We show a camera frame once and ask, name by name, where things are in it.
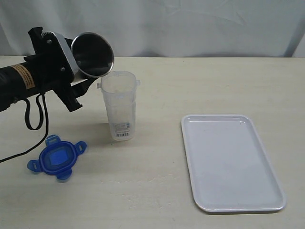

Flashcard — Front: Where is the blue plastic snap lid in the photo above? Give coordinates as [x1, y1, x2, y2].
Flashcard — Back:
[27, 135, 87, 182]

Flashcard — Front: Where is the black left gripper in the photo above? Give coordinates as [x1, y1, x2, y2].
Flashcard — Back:
[24, 27, 94, 112]

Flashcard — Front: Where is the stainless steel cup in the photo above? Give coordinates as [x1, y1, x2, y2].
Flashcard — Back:
[71, 32, 114, 81]

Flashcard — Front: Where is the clear tall plastic container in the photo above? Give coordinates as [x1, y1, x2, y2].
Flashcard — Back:
[97, 71, 140, 141]

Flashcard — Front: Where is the white rectangular plastic tray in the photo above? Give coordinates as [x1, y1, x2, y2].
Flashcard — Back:
[181, 114, 286, 213]

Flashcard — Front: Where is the white backdrop curtain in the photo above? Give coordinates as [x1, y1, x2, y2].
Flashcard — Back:
[0, 0, 305, 57]

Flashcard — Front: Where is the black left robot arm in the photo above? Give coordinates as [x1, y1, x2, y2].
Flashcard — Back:
[0, 27, 95, 112]

